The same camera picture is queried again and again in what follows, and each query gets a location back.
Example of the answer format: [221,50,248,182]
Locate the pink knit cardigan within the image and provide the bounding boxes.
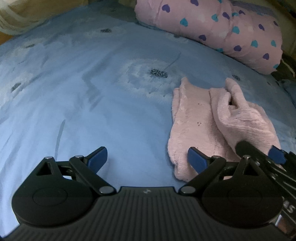
[168,77,280,182]

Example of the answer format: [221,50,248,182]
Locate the blue dandelion pillow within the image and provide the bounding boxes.
[281,79,296,106]

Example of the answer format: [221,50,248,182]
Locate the blue dandelion bed sheet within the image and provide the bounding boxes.
[1,1,295,237]

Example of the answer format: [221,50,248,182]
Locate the pink heart-patterned rolled quilt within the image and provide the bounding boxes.
[134,0,282,75]

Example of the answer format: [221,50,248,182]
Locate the wooden bedside cabinet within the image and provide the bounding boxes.
[1,0,89,44]

